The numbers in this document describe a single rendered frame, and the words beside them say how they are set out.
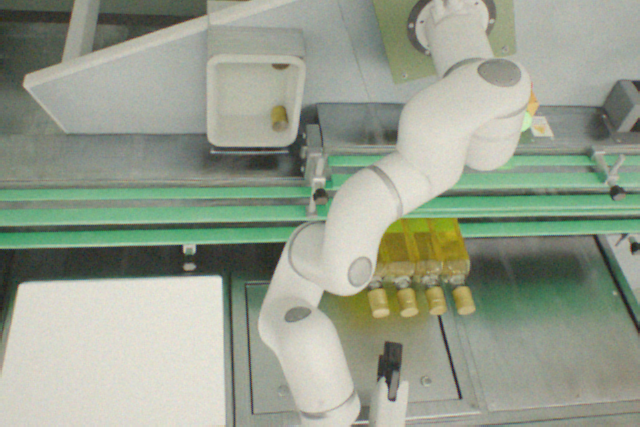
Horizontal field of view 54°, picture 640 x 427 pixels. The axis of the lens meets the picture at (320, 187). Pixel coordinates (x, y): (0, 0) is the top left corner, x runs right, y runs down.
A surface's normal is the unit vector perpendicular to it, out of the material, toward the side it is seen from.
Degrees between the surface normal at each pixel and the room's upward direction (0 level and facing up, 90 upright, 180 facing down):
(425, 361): 90
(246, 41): 90
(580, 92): 0
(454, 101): 88
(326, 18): 0
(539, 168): 90
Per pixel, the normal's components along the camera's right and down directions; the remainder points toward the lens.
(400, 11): 0.07, 0.77
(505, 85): 0.11, -0.46
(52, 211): 0.13, -0.64
